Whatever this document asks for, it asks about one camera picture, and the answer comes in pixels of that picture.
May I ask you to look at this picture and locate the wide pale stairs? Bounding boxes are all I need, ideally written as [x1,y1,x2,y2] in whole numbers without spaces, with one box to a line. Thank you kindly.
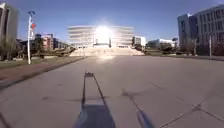
[69,46,146,57]

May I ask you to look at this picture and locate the grey stone slab pavement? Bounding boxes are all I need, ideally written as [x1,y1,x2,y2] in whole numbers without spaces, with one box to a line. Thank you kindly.
[0,54,224,128]

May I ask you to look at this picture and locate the small pale building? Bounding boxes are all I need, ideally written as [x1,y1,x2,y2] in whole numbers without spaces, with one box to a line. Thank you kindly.
[132,35,147,48]

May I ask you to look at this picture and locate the white banded building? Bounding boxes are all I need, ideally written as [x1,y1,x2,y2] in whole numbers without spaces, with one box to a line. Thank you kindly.
[67,25,135,49]

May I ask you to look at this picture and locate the low pale building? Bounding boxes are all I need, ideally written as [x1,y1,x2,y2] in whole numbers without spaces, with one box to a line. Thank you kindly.
[146,38,175,50]

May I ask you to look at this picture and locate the robot's own part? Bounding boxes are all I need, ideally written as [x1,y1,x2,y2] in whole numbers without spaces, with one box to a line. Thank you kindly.
[75,109,90,128]
[135,109,156,128]

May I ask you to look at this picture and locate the red building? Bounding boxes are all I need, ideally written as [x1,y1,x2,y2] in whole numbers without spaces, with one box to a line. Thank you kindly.
[41,33,55,52]

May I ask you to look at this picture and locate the white lamp pole with sign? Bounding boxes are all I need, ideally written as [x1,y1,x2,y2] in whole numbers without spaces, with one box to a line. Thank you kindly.
[26,10,37,65]

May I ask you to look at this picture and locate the reddish ground strip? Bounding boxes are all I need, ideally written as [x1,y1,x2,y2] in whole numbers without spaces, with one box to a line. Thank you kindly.
[0,56,87,91]

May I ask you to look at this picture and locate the grass strip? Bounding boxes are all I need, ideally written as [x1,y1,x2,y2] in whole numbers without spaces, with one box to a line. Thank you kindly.
[0,57,79,70]

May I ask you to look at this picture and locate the grey building with window rows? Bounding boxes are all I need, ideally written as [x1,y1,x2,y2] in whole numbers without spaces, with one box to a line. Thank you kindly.
[176,3,224,56]

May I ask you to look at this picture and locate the tall building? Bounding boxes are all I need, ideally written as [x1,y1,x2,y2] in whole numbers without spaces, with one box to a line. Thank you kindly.
[0,2,21,61]

